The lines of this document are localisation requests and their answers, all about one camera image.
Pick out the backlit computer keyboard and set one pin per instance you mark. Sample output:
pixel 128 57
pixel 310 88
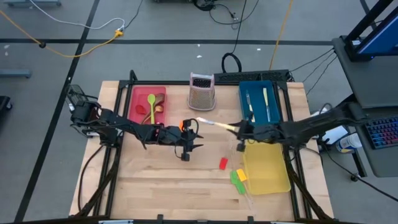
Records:
pixel 382 132

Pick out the grey metal floor bar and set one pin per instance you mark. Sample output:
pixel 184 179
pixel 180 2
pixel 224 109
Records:
pixel 15 73

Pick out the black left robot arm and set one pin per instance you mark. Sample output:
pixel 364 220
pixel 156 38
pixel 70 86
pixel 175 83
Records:
pixel 124 123

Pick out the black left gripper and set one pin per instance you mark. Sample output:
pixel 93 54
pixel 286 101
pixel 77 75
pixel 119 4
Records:
pixel 178 137

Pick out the yellow plastic bin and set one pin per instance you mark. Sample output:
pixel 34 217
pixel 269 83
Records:
pixel 267 171

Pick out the red plastic bin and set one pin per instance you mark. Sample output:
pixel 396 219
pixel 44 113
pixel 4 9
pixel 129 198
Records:
pixel 136 96

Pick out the pink metal box grater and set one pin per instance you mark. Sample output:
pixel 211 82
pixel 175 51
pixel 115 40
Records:
pixel 201 98

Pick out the black monitor stand post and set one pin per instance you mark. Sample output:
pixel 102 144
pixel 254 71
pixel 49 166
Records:
pixel 369 20

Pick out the grey computer desk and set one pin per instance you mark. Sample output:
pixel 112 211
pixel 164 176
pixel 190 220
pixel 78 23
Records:
pixel 367 84

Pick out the black floor object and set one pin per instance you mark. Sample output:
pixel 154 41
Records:
pixel 4 102

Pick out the green silicone spoon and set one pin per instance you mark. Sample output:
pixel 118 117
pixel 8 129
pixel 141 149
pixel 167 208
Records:
pixel 151 99

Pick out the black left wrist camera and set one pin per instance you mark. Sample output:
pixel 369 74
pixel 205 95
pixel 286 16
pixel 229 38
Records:
pixel 185 157

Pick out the white plastic bottle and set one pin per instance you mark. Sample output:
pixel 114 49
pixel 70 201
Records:
pixel 348 143

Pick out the small light wooden spoon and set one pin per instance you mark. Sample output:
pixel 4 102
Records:
pixel 159 109

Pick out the black aluminium table frame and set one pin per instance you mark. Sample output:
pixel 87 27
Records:
pixel 124 83

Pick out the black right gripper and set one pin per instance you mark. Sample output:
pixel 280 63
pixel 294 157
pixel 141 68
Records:
pixel 261 133

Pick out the white paper sheet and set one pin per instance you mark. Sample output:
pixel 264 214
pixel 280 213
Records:
pixel 335 135

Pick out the small red spoon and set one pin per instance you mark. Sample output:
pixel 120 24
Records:
pixel 140 109

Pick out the blue plastic bin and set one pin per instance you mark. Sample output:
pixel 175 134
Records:
pixel 257 102

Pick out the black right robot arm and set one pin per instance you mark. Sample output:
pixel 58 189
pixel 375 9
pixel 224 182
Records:
pixel 311 127

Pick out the black computer monitor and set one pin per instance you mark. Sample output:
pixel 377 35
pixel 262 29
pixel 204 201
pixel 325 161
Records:
pixel 382 37

